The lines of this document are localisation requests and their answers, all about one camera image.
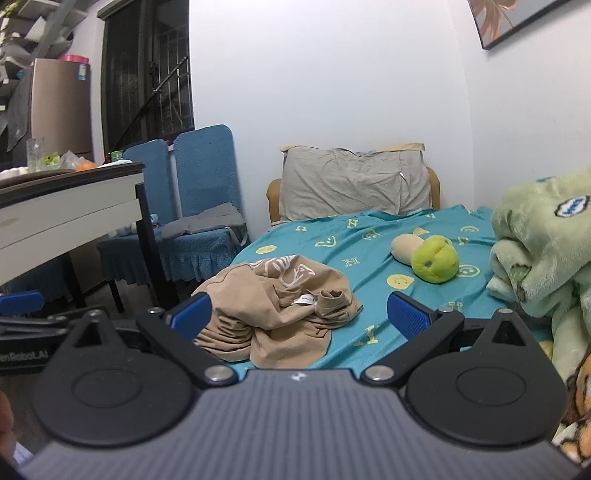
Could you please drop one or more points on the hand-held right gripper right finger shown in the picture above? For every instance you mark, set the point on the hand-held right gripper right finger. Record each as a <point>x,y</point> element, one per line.
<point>407,314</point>

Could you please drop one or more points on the framed wall picture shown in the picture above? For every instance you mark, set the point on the framed wall picture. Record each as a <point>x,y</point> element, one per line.
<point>508,16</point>

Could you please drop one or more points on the pink lidded container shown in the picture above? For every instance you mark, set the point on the pink lidded container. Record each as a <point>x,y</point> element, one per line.
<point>76,58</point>

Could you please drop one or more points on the green and beige plush toy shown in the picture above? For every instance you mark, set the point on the green and beige plush toy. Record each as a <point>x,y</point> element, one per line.
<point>434,261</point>

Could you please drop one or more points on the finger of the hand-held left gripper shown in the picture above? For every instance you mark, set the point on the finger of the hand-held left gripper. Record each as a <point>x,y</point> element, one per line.
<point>21,303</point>

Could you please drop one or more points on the plastic bag with oranges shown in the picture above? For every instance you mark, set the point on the plastic bag with oranges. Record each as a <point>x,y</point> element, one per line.
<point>78,162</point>

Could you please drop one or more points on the white table with dark top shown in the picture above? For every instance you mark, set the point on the white table with dark top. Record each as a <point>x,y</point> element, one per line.
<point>69,207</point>

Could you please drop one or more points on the brown refrigerator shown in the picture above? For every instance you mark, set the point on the brown refrigerator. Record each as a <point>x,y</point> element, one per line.
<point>60,110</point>

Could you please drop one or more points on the tan printed shirt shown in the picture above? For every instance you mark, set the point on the tan printed shirt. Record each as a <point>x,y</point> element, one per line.
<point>258,323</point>

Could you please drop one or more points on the tan padded headboard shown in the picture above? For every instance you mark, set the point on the tan padded headboard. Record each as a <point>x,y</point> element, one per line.
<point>273,198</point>

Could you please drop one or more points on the teal patterned bed sheet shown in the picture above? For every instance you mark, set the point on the teal patterned bed sheet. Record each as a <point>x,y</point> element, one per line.
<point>364,286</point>

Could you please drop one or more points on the cream pillow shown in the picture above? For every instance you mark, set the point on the cream pillow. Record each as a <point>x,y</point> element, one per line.
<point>406,146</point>

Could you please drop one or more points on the green tin can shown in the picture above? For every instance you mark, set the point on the green tin can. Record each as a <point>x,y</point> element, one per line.
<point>116,157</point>

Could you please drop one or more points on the dark window with grille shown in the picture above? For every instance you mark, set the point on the dark window with grille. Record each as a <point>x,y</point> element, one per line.
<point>138,69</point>

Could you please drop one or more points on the grey pillow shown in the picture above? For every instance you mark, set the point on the grey pillow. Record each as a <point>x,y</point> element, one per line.
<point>351,184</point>

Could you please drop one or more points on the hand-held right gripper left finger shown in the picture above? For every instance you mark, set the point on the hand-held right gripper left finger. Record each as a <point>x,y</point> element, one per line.
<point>189,310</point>

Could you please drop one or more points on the green fleece printed blanket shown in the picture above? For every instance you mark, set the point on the green fleece printed blanket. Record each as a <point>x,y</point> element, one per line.
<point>540,249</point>

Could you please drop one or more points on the grey folded cloth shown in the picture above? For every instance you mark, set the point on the grey folded cloth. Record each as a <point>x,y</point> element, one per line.
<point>207,219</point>

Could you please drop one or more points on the clear drinking glass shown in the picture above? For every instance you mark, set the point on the clear drinking glass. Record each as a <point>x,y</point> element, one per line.
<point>36,154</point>

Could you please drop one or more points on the blue covered chair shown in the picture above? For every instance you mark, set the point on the blue covered chair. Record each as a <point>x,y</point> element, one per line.
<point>147,180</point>
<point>207,170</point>

